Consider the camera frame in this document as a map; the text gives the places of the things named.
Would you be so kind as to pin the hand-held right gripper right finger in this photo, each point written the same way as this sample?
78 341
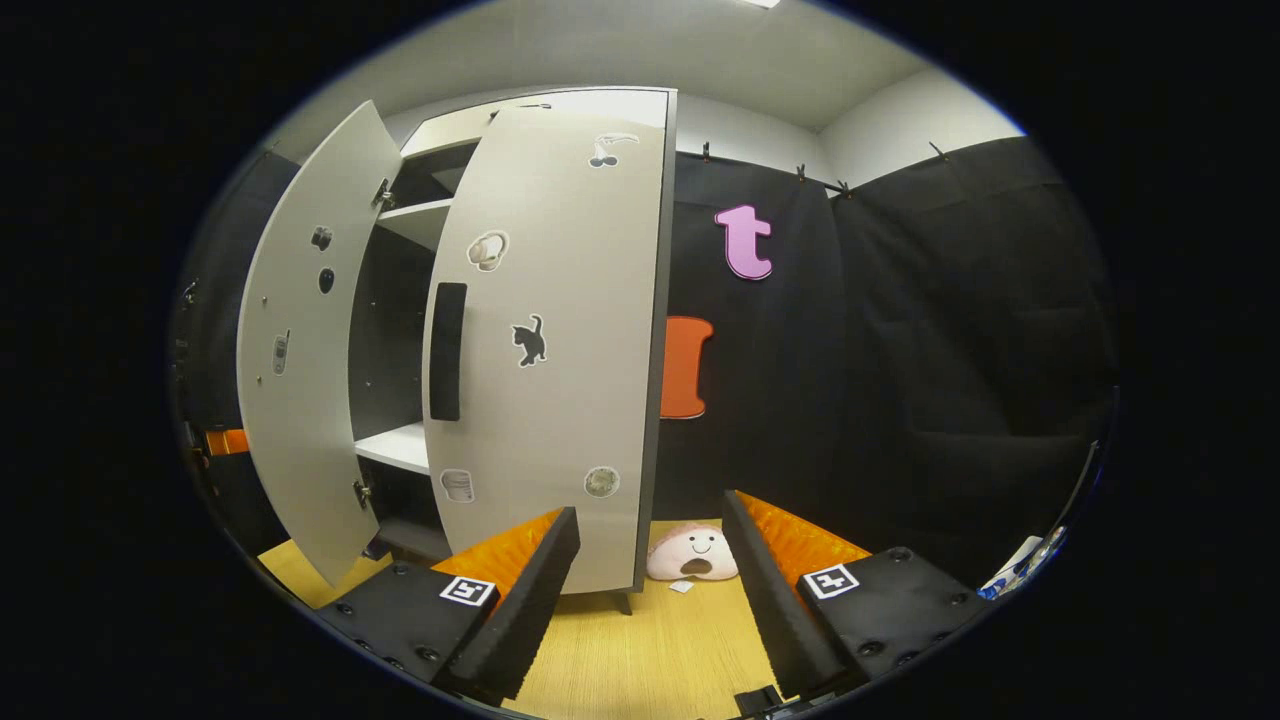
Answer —
780 610

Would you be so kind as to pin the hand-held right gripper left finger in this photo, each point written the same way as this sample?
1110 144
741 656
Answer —
520 620

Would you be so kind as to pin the pink smiling plush toy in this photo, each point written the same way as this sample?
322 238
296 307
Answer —
690 553

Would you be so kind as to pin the white open cabinet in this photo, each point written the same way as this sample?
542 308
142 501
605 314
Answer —
400 445

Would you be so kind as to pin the white side table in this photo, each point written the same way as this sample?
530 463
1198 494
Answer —
1020 570

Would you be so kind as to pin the black backdrop cloth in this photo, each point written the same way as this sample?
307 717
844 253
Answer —
900 380

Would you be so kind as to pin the white cabinet door with hinges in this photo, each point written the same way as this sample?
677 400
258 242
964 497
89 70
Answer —
300 400

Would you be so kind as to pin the black metal frame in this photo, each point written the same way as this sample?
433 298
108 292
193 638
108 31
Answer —
1085 480

